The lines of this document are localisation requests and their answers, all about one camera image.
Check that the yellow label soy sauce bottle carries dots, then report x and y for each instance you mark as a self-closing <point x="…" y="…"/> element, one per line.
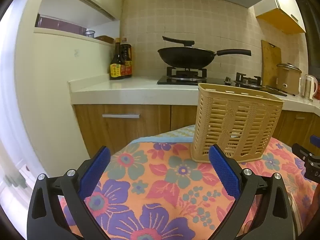
<point x="116" y="66"/>

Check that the red label soy sauce bottle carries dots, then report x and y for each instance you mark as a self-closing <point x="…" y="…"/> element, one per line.
<point x="127" y="62"/>

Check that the beige rice cooker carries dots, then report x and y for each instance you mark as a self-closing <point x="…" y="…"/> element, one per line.
<point x="287" y="80"/>

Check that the clear plastic container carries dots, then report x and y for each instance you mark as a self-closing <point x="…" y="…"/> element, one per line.
<point x="90" y="34"/>

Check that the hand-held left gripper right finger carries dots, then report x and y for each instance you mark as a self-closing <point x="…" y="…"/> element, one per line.
<point x="223" y="170"/>

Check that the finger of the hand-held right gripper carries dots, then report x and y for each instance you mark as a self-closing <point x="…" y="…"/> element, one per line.
<point x="300" y="151"/>
<point x="315" y="139"/>

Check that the orange floral cloth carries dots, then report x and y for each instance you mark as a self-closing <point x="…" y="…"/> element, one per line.
<point x="160" y="180"/>

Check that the black wok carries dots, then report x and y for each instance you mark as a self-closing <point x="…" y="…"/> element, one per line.
<point x="186" y="57"/>

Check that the wooden cutting board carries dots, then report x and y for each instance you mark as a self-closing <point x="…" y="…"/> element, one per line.
<point x="270" y="62"/>

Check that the light blue striped cloth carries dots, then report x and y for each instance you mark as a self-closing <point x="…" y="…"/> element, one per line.
<point x="175" y="133"/>

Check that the yellow wall cabinet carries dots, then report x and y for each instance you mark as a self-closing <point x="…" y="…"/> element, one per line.
<point x="280" y="17"/>

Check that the black gas stove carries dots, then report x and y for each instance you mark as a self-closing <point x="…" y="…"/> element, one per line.
<point x="186" y="78"/>

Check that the brown tray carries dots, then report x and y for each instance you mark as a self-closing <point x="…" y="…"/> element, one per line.
<point x="105" y="39"/>

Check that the white electric kettle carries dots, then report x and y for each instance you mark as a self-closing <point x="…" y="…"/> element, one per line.
<point x="309" y="86"/>

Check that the beige plastic utensil basket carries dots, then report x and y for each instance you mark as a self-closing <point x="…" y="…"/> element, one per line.
<point x="225" y="120"/>

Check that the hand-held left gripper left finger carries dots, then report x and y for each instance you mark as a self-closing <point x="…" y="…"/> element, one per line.
<point x="96" y="170"/>

